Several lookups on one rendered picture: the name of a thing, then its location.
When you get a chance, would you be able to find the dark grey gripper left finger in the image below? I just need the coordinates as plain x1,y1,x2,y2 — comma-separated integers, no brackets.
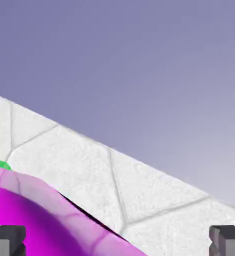
0,225,27,256

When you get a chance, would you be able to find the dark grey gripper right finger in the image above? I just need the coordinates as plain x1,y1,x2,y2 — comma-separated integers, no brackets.
208,224,235,256

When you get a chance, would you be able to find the small green cube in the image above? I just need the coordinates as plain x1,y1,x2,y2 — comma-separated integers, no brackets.
0,157,13,171

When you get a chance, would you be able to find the large magenta box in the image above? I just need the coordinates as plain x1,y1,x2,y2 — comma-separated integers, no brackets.
0,164,149,256

